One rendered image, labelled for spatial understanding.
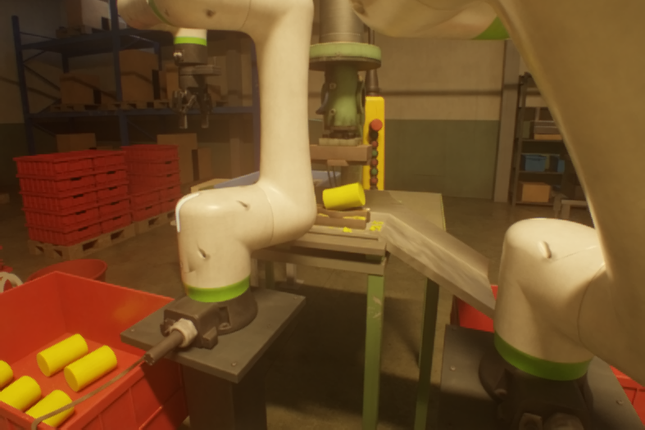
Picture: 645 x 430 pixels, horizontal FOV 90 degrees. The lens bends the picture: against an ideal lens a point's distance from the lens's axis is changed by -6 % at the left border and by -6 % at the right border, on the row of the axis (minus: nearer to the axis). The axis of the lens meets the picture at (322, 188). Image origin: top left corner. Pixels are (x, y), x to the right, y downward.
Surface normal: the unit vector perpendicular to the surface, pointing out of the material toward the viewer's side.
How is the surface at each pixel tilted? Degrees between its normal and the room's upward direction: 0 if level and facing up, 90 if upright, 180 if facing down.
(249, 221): 86
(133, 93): 90
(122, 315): 90
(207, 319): 81
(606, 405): 0
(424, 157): 90
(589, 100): 127
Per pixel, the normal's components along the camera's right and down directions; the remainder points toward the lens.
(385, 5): -0.62, 0.78
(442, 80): -0.29, 0.19
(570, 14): -0.59, 0.71
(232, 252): 0.72, 0.14
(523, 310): -0.84, 0.11
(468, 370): 0.00, -0.98
